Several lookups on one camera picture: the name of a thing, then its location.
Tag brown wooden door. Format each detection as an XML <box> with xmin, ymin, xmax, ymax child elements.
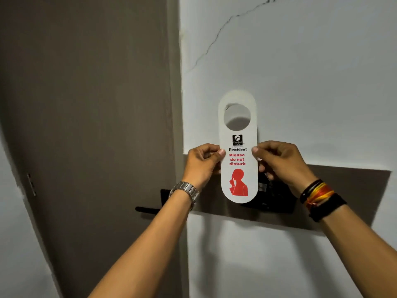
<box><xmin>0</xmin><ymin>0</ymin><xmax>183</xmax><ymax>298</ymax></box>

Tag person's right hand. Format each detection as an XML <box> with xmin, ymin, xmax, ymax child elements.
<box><xmin>251</xmin><ymin>141</ymin><xmax>318</xmax><ymax>197</ymax></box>

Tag person's left hand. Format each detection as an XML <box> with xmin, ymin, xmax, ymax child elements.
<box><xmin>181</xmin><ymin>143</ymin><xmax>226</xmax><ymax>192</ymax></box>

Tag black wall card holder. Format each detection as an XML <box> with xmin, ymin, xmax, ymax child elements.
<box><xmin>241</xmin><ymin>172</ymin><xmax>298</xmax><ymax>214</ymax></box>

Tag red and yellow thread bracelet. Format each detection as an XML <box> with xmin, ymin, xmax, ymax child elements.
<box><xmin>305</xmin><ymin>183</ymin><xmax>335</xmax><ymax>209</ymax></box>

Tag black door handle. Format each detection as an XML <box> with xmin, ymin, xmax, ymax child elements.
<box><xmin>135</xmin><ymin>189</ymin><xmax>173</xmax><ymax>216</ymax></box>

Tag person's left forearm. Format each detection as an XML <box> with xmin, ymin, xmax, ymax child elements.
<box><xmin>88</xmin><ymin>190</ymin><xmax>193</xmax><ymax>298</ymax></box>

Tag thin black bangles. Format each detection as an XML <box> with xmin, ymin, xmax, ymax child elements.
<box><xmin>300</xmin><ymin>179</ymin><xmax>324</xmax><ymax>204</ymax></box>

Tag black wristband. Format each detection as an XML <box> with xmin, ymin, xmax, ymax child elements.
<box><xmin>309</xmin><ymin>193</ymin><xmax>347</xmax><ymax>223</ymax></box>

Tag person's right forearm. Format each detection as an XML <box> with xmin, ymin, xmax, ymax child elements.
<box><xmin>319</xmin><ymin>204</ymin><xmax>397</xmax><ymax>298</ymax></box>

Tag white door hanger sign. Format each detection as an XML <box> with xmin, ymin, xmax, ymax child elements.
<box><xmin>218</xmin><ymin>90</ymin><xmax>259</xmax><ymax>204</ymax></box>

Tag silver metal wristwatch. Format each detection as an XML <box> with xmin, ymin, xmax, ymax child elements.
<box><xmin>168</xmin><ymin>181</ymin><xmax>200</xmax><ymax>211</ymax></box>

